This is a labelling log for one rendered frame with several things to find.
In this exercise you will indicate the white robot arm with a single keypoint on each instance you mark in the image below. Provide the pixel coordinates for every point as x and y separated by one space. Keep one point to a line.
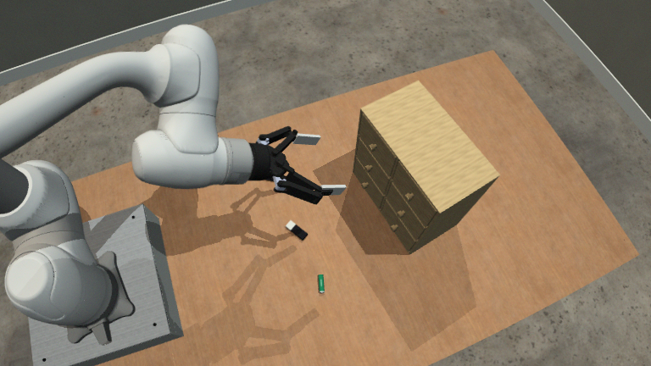
62 283

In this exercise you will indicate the tall wooden chest of drawers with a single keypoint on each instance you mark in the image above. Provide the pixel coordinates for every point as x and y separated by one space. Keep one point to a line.
442 160

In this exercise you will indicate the brown wooden drawer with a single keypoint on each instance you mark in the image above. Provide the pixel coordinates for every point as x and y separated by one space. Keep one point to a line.
406 214
410 190
372 167
368 183
377 146
397 226

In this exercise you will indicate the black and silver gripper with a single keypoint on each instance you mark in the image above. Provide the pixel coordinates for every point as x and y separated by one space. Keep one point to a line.
268 164

